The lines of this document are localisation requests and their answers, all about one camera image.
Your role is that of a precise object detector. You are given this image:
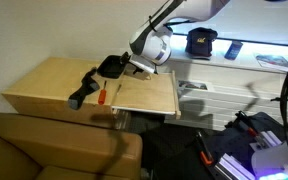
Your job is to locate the wooden top drawer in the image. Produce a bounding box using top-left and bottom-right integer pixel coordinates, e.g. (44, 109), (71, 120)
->
(112, 70), (181, 120)

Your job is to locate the magazine on sill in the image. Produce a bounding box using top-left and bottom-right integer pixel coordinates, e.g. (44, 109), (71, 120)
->
(256, 54), (288, 72)

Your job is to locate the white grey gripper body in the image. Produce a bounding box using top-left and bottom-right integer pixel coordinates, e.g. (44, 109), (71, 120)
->
(129, 54), (157, 74)

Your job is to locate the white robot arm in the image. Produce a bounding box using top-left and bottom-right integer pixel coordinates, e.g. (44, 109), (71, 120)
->
(128, 0), (230, 74)

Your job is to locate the photo card on radiator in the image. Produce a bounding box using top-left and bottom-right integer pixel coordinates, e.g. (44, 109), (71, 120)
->
(178, 80), (208, 90)

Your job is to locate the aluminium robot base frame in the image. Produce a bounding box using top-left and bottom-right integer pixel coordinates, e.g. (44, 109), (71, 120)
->
(212, 131), (282, 180)

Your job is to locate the navy Cal cap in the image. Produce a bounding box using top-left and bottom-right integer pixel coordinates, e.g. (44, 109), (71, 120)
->
(185, 27), (218, 59)

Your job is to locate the orange handled screwdriver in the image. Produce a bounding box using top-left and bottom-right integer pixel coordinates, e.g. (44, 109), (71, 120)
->
(98, 81), (107, 105)

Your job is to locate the orange black clamp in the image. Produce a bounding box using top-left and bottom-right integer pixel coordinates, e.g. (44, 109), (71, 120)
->
(196, 131), (213, 166)

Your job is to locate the light wooden drawer cabinet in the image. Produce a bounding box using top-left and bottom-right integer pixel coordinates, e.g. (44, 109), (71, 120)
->
(2, 58), (131, 129)

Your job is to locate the tan leather couch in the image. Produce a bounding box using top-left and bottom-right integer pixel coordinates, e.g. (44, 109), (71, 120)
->
(0, 113), (142, 180)

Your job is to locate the black plastic tray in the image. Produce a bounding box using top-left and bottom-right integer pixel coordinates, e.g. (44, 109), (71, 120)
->
(97, 55), (127, 79)

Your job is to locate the black grey handheld tool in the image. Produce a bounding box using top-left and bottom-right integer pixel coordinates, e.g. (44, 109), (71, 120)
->
(68, 67), (100, 110)

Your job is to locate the white radiator cover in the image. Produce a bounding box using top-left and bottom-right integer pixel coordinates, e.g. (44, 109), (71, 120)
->
(167, 72), (285, 130)

